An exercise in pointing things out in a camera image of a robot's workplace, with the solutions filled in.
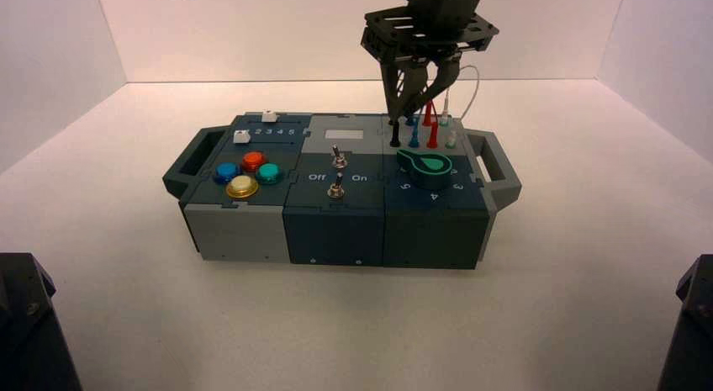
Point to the dark teal grey control box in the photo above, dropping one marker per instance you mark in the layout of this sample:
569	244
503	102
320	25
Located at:
334	232

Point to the blue push button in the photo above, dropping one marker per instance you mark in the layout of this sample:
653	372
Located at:
227	172

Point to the grey rectangular label plate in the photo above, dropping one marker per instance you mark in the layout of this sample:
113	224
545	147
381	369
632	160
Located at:
344	135

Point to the white slider knob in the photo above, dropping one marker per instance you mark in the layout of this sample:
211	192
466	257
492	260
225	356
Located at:
269	116
242	136

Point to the red push button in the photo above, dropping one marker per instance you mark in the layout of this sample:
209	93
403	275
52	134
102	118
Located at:
254	160

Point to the metal toggle switch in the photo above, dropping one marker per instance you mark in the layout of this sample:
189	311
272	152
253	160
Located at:
337	157
336	187

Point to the yellow push button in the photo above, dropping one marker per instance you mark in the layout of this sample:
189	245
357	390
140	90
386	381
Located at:
242	185

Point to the green rotary knob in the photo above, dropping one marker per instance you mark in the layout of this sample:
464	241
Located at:
432	171

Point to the teal push button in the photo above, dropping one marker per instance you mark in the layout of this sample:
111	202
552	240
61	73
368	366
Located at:
269	173

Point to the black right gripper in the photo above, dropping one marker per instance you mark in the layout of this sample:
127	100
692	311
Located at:
429	26

